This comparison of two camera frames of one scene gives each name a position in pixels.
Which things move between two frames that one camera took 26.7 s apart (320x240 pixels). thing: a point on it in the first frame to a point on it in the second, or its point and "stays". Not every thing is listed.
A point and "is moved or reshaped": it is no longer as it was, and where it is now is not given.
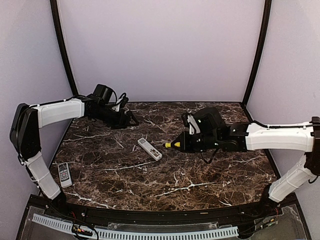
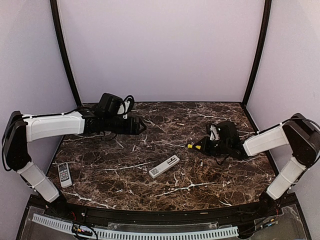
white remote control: (149, 149) to (154, 172)
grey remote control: (64, 174) stays
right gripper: (185, 146) to (204, 145)
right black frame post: (267, 13) stays
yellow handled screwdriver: (168, 145) is moved or reshaped
